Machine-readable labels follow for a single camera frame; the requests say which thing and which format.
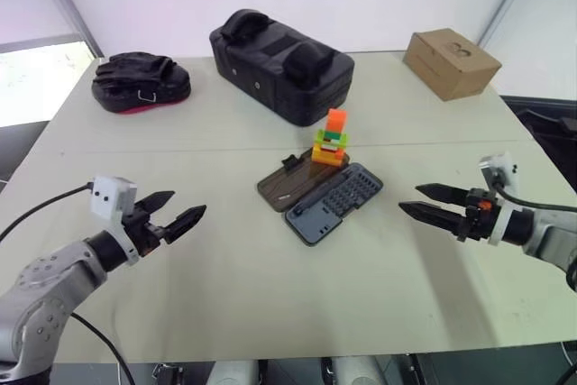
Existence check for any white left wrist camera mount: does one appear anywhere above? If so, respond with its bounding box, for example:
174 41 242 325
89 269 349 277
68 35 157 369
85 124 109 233
89 175 140 267

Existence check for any black boxing pad red base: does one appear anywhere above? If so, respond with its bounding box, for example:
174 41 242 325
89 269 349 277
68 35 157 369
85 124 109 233
91 51 193 115

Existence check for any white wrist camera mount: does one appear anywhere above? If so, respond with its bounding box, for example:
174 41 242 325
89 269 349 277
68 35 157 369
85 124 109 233
89 175 140 267
478 151 520 247

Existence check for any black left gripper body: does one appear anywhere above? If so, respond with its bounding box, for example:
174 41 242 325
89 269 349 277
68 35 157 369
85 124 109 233
122 203 169 260

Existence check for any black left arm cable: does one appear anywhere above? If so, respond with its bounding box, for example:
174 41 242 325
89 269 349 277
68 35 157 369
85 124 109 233
0 182 95 243

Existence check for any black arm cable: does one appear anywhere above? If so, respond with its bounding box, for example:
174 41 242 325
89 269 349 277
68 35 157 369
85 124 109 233
0 182 95 243
492 176 577 214

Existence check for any brown cardboard box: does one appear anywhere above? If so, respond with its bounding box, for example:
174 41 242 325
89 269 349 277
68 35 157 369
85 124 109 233
402 27 503 103

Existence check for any black case beside table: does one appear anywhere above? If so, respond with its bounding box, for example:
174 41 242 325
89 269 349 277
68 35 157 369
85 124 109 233
499 95 577 190

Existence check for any grey bit set case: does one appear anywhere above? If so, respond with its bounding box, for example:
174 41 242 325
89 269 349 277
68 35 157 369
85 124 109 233
256 152 386 249

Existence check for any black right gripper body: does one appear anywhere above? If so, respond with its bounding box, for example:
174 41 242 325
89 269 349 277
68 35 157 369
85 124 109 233
454 186 499 244

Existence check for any large black padded bag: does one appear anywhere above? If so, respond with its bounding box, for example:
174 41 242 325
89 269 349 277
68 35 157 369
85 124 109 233
207 8 355 128

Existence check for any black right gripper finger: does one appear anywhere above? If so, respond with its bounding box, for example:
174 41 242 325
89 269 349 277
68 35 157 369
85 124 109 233
415 182 470 206
398 201 466 235

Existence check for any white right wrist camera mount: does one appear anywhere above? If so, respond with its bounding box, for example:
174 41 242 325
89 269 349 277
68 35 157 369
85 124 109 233
478 151 520 247

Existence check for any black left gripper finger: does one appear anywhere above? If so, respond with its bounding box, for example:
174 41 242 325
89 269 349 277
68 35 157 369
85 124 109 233
134 190 177 220
163 204 208 244

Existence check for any orange green toy brick figure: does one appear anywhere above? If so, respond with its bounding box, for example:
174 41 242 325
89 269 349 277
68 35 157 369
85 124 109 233
310 107 353 168

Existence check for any black lower body cable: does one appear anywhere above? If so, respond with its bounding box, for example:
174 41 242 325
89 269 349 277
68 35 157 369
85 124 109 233
69 311 137 385

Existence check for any black screwdriver handle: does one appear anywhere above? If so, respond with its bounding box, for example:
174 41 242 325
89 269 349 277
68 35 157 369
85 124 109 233
291 171 346 220

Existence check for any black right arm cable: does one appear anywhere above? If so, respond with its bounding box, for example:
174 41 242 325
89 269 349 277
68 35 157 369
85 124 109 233
492 176 577 214

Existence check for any grey rounded shape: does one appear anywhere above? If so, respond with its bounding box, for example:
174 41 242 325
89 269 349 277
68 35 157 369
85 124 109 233
206 359 261 385

